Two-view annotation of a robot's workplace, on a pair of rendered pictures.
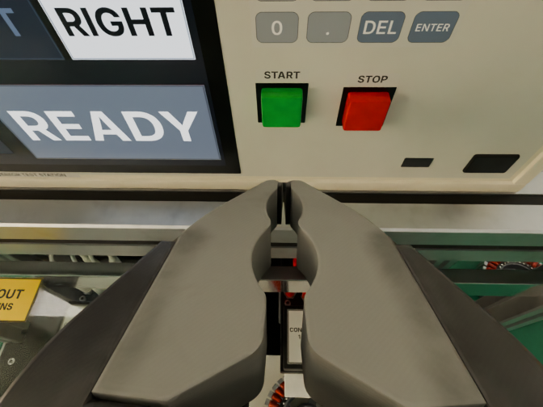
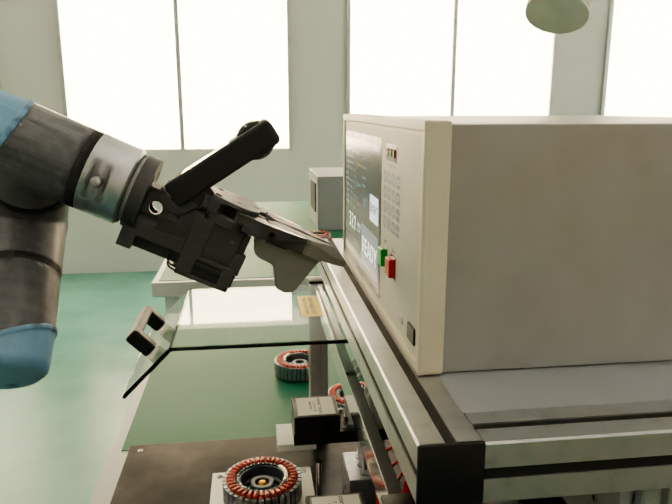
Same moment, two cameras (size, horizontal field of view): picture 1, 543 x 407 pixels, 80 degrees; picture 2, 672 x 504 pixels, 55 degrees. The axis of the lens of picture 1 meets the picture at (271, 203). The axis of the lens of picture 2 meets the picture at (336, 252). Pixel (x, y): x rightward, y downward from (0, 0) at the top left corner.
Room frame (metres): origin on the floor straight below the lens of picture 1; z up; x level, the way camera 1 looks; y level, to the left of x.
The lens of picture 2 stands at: (-0.04, -0.62, 1.33)
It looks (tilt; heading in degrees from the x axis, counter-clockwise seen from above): 13 degrees down; 80
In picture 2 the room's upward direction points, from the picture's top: straight up
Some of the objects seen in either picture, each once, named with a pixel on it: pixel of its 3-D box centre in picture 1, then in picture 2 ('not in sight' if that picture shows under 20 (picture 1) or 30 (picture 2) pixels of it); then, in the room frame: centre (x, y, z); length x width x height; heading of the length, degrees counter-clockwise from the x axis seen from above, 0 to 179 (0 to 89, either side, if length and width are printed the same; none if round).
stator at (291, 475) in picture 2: not in sight; (262, 486); (0.00, 0.20, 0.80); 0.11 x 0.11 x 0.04
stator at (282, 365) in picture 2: not in sight; (299, 365); (0.11, 0.71, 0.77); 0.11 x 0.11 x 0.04
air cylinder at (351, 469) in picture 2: not in sight; (362, 480); (0.14, 0.20, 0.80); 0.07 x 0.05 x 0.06; 87
